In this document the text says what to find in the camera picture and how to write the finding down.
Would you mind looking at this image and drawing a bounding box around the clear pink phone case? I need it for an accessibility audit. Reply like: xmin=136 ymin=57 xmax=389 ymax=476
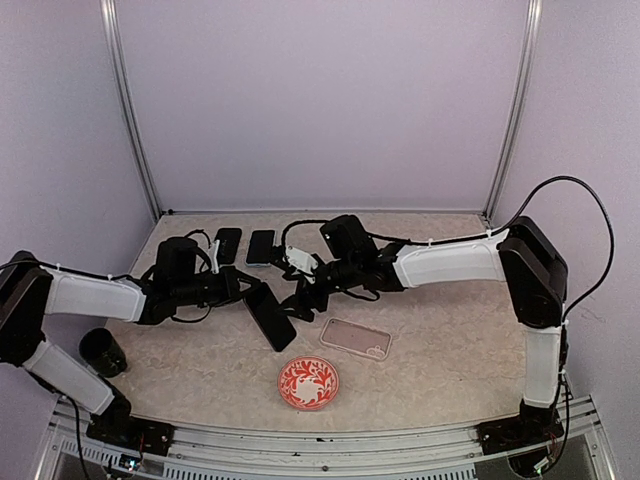
xmin=319 ymin=318 xmax=392 ymax=361

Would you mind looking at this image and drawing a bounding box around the front aluminium rail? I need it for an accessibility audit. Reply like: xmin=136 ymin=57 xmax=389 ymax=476
xmin=47 ymin=394 xmax=609 ymax=480

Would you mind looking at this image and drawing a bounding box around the black phone case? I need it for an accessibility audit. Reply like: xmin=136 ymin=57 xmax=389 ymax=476
xmin=215 ymin=227 xmax=242 ymax=265

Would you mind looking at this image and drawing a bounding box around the aluminium frame post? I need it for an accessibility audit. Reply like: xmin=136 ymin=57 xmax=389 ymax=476
xmin=483 ymin=0 xmax=543 ymax=223
xmin=100 ymin=0 xmax=163 ymax=222

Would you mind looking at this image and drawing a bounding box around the light blue phone case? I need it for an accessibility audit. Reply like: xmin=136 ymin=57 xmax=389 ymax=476
xmin=244 ymin=228 xmax=278 ymax=269

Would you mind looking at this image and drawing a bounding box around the black phone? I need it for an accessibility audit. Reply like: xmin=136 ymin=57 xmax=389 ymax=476
xmin=247 ymin=230 xmax=276 ymax=264
xmin=244 ymin=282 xmax=297 ymax=352

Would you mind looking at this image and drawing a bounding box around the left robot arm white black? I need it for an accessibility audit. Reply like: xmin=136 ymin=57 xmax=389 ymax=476
xmin=1 ymin=236 xmax=259 ymax=445

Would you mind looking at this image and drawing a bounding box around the right aluminium frame post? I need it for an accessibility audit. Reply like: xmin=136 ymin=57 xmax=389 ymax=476
xmin=483 ymin=0 xmax=543 ymax=223

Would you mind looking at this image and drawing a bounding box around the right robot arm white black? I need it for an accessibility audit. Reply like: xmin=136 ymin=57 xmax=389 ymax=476
xmin=271 ymin=214 xmax=569 ymax=451

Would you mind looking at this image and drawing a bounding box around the left aluminium frame post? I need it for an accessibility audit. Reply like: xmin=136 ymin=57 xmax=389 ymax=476
xmin=100 ymin=0 xmax=163 ymax=222

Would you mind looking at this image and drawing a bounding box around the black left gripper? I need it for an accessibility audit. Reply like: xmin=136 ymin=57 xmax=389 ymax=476
xmin=173 ymin=265 xmax=261 ymax=307

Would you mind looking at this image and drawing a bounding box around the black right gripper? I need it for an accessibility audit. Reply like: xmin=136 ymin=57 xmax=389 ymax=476
xmin=274 ymin=255 xmax=360 ymax=321

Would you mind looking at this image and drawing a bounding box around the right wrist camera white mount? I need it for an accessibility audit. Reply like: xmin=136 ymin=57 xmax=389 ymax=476
xmin=271 ymin=246 xmax=319 ymax=276

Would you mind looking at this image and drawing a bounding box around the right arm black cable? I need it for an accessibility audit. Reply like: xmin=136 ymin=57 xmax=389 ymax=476
xmin=282 ymin=174 xmax=615 ymax=471

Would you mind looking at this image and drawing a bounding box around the red white patterned bowl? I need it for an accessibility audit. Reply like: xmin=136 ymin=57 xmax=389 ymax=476
xmin=277 ymin=356 xmax=340 ymax=411

